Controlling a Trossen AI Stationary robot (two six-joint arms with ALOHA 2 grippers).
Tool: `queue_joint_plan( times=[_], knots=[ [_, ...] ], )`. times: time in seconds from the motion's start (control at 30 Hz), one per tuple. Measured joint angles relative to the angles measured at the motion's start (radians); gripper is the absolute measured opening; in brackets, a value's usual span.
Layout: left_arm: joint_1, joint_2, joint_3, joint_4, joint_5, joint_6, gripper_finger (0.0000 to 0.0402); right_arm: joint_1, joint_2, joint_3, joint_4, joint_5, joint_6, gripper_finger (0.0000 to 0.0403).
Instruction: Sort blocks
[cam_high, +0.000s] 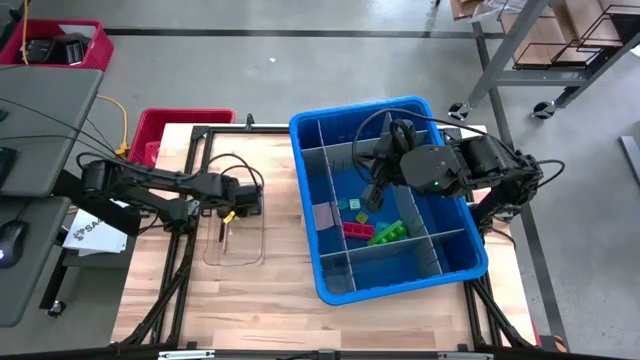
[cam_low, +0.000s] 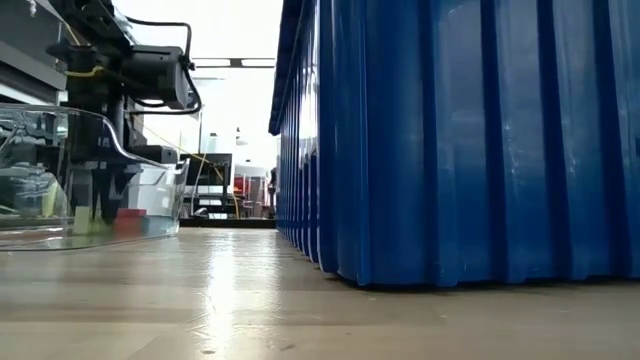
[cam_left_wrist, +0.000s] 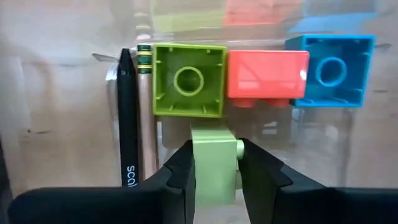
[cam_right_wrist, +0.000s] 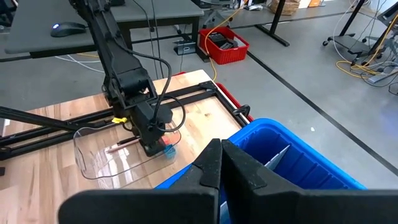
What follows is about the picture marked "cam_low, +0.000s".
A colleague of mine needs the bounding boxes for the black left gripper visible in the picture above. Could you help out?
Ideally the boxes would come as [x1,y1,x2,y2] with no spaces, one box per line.
[64,44,144,224]

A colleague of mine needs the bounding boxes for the lime block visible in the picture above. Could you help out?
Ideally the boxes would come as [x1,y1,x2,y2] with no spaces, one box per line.
[73,205,94,235]

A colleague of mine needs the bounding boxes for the red block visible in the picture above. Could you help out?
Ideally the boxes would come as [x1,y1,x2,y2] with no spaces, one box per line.
[113,207,149,236]

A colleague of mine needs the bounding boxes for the teal plastic item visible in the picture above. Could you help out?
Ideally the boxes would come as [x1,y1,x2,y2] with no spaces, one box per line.
[144,215,180,237]

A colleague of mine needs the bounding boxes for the blue plastic bin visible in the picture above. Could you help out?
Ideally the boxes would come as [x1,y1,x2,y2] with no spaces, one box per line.
[268,0,640,290]

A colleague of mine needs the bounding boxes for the black desk with equipment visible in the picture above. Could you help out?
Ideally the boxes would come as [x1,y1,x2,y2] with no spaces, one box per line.
[179,152,235,219]

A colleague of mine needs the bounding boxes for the grey folding table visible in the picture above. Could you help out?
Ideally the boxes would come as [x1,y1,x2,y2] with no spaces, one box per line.
[0,0,69,106]

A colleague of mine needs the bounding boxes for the red chair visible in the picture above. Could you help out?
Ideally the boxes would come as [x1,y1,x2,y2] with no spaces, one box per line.
[233,174,252,204]

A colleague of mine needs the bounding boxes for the ceiling light fixture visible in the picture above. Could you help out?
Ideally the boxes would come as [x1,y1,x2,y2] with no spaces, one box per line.
[191,56,277,70]

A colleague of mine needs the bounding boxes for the yellow extension cable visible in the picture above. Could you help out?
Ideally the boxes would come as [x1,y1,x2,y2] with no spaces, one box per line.
[144,124,242,220]

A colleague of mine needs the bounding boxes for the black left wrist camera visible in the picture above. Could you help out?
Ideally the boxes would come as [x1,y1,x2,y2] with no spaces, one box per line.
[121,44,190,111]

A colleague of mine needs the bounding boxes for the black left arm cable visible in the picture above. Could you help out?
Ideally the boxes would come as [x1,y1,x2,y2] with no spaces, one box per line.
[124,16,204,117]

